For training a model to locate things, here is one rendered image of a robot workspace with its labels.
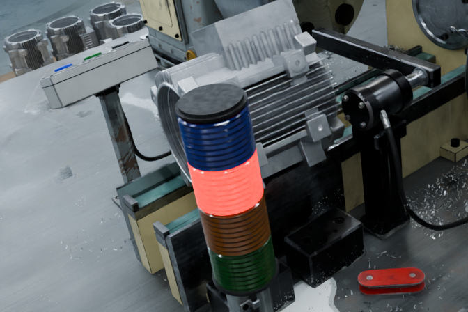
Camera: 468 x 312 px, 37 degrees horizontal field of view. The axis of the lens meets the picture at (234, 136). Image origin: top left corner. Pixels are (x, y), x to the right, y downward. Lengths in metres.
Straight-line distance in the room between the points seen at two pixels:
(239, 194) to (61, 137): 0.95
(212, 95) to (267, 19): 0.39
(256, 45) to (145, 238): 0.32
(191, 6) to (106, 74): 0.41
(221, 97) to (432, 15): 0.74
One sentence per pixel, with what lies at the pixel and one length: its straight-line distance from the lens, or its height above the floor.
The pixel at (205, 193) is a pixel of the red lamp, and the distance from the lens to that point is 0.58.
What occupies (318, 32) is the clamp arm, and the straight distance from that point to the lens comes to 1.14.
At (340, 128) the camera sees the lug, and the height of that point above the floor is 0.98.
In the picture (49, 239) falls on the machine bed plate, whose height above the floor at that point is 0.80.
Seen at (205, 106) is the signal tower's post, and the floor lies 1.22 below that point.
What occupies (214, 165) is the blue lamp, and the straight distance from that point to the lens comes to 0.56.
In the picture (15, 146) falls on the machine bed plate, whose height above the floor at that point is 0.80.
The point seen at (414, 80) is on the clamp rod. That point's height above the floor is 1.02.
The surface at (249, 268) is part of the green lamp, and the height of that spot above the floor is 1.06.
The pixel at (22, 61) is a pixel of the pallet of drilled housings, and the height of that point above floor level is 0.25.
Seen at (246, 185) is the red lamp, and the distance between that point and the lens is 0.58.
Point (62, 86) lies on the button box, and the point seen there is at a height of 1.06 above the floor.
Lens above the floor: 1.47
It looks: 30 degrees down
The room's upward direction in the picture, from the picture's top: 11 degrees counter-clockwise
